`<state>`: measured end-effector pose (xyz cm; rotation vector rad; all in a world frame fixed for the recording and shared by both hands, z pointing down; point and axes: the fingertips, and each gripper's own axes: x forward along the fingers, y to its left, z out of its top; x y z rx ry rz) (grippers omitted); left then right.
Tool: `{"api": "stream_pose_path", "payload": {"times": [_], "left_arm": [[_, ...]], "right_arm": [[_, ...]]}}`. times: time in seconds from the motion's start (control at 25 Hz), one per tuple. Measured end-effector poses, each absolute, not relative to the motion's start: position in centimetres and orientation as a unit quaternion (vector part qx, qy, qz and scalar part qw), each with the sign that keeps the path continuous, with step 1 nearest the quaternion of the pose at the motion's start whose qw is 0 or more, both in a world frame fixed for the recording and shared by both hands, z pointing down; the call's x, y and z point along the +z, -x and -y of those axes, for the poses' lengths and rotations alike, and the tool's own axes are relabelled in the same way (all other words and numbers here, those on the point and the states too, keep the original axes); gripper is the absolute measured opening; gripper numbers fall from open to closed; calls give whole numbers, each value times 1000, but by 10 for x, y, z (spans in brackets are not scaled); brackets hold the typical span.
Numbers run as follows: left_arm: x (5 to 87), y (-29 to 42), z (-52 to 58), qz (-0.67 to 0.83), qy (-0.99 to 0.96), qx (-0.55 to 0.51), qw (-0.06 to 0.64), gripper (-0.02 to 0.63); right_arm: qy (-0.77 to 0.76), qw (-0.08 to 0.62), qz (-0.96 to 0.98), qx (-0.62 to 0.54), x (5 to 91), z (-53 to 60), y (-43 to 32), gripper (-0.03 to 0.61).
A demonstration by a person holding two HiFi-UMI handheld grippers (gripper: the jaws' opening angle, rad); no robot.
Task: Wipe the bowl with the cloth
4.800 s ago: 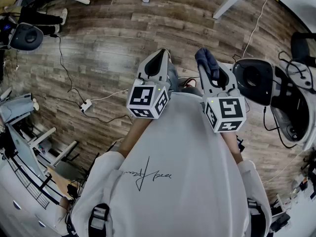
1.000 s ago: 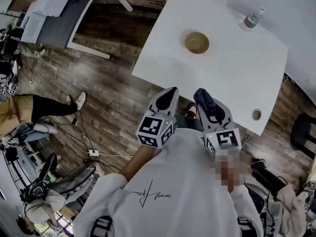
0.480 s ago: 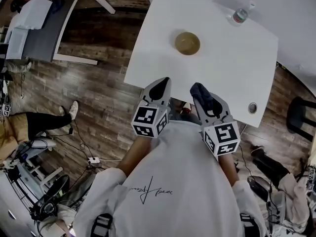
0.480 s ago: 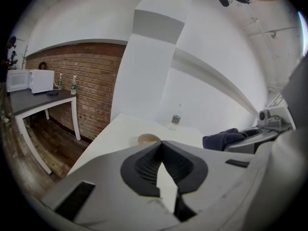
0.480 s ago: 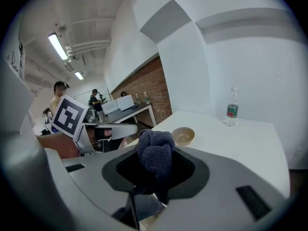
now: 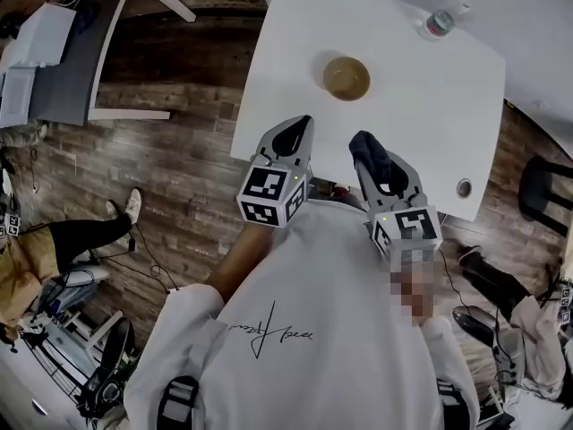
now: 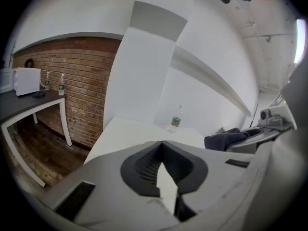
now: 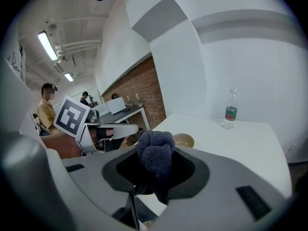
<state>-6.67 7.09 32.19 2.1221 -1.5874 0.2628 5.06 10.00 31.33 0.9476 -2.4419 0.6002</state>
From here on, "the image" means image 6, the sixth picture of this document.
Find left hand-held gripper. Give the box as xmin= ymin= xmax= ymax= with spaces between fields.
xmin=235 ymin=114 xmax=316 ymax=230

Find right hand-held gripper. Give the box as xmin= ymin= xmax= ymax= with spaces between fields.
xmin=355 ymin=149 xmax=444 ymax=260

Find dark blue cloth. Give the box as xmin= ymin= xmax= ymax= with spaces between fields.
xmin=348 ymin=130 xmax=406 ymax=187

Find brown wooden bowl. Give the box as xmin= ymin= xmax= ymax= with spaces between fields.
xmin=322 ymin=55 xmax=372 ymax=102

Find person's left forearm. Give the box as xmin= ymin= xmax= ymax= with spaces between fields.
xmin=203 ymin=228 xmax=275 ymax=306

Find person's right forearm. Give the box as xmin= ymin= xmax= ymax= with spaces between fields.
xmin=388 ymin=248 xmax=440 ymax=331

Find white table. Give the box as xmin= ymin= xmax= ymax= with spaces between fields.
xmin=229 ymin=0 xmax=507 ymax=222

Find round table black legs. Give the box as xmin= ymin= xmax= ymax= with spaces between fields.
xmin=518 ymin=153 xmax=573 ymax=237

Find person's white shirt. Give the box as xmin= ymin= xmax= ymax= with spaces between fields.
xmin=123 ymin=197 xmax=483 ymax=430

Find grey mesh office chair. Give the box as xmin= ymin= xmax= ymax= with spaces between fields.
xmin=450 ymin=305 xmax=529 ymax=391

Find clear plastic bottle green label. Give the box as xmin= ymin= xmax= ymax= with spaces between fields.
xmin=414 ymin=0 xmax=471 ymax=43

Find grey desk white legs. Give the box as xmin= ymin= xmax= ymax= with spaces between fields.
xmin=26 ymin=0 xmax=198 ymax=127

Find white flat box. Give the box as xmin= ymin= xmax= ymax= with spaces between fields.
xmin=0 ymin=66 xmax=38 ymax=128

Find black equipment cart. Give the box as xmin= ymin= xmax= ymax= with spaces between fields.
xmin=17 ymin=284 xmax=138 ymax=425

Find grey black shoulder strap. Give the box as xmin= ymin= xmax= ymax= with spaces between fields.
xmin=436 ymin=376 xmax=476 ymax=430
xmin=156 ymin=374 xmax=201 ymax=430

